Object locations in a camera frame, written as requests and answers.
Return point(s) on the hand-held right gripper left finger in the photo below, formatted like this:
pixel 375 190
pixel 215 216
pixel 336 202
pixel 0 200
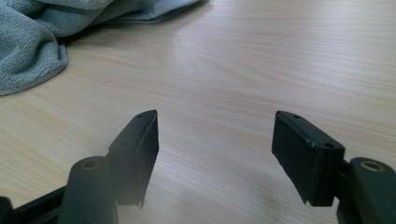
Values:
pixel 137 155

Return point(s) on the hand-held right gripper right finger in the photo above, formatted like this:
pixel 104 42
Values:
pixel 306 161

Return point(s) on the grey terry towel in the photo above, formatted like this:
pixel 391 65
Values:
pixel 28 40

